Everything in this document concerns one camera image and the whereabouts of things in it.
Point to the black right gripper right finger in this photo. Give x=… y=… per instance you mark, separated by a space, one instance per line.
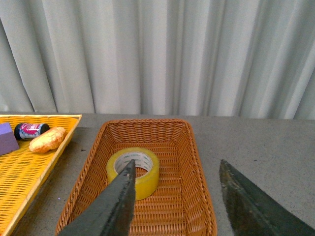
x=252 y=212

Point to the purple cube block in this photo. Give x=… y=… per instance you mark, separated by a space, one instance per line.
x=8 y=142

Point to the toy bread piece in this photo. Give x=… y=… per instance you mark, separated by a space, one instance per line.
x=47 y=141

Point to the brown wicker basket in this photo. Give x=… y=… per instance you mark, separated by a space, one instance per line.
x=181 y=205

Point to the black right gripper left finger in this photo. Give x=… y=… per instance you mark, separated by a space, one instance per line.
x=111 y=213

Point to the yellow packing tape roll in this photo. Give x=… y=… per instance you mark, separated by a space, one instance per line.
x=145 y=159

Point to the small pink drink can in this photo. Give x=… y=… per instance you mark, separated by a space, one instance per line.
x=24 y=131

